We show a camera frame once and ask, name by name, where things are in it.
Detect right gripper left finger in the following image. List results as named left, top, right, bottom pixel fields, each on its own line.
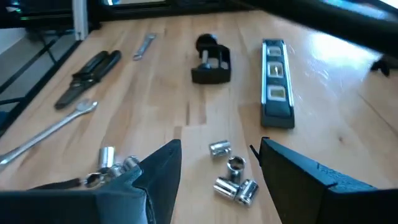
left=0, top=139, right=182, bottom=224

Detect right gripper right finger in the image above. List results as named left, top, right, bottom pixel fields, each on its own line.
left=250, top=136, right=398, bottom=224

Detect small black screwdriver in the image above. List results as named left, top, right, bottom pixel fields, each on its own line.
left=30, top=177, right=84, bottom=190

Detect large silver combination wrench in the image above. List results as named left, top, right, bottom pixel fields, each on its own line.
left=0, top=99, right=99, bottom=171

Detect black torpedo level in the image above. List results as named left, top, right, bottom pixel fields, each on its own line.
left=260, top=38, right=295, bottom=129

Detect small silver combination wrench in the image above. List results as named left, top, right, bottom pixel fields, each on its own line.
left=132, top=33, right=157, bottom=61

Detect black handled pliers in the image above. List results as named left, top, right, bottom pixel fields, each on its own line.
left=54, top=49, right=123, bottom=110

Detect white vertical post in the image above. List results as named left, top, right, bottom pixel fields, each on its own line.
left=72, top=0, right=90, bottom=41

